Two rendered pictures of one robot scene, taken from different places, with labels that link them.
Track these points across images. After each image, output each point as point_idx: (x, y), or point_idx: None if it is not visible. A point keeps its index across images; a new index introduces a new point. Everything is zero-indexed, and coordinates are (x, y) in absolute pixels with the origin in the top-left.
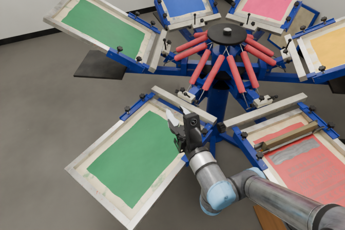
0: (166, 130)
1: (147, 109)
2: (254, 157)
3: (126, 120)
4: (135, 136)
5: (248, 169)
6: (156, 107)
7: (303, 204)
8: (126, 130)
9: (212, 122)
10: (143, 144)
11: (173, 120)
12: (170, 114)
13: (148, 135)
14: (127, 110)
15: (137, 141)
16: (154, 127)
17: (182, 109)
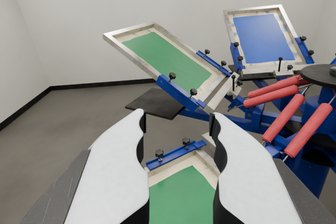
0: (209, 206)
1: (189, 163)
2: None
3: (153, 170)
4: (157, 199)
5: None
6: (204, 164)
7: None
8: (149, 185)
9: None
10: (164, 218)
11: (111, 171)
12: (125, 130)
13: (177, 205)
14: (157, 155)
15: (156, 209)
16: (191, 193)
17: (217, 125)
